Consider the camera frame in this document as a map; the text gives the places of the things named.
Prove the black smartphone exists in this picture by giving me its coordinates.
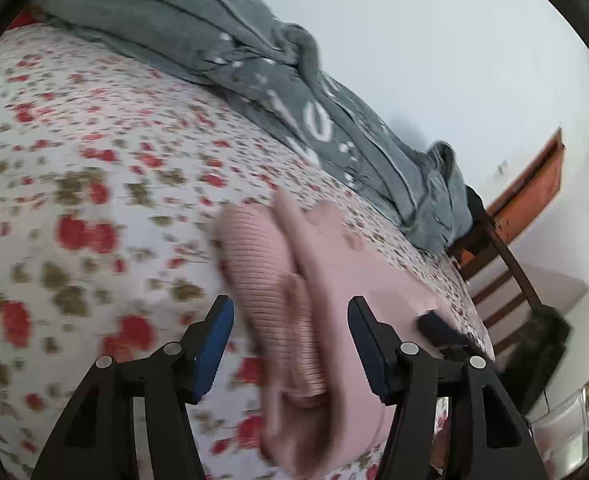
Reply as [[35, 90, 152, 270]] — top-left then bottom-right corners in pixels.
[[417, 310, 471, 352]]

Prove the pink knit sweater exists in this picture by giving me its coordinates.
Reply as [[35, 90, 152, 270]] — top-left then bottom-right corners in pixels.
[[214, 189, 446, 477]]

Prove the dark wooden chair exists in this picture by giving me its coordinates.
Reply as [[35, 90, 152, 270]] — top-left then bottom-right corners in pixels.
[[447, 209, 546, 357]]

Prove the red pillow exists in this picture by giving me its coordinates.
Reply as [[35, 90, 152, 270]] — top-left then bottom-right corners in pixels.
[[8, 10, 41, 30]]

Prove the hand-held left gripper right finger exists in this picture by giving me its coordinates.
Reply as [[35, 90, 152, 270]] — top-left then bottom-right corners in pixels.
[[347, 296, 550, 480]]

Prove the orange wooden door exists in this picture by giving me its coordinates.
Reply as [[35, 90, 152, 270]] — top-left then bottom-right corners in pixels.
[[485, 129, 564, 253]]

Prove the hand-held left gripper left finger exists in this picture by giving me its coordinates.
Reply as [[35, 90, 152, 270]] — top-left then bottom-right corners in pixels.
[[32, 295, 235, 480]]

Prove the floral quilted bed sheet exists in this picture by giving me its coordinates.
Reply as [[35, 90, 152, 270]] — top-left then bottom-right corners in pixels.
[[0, 15, 495, 480]]

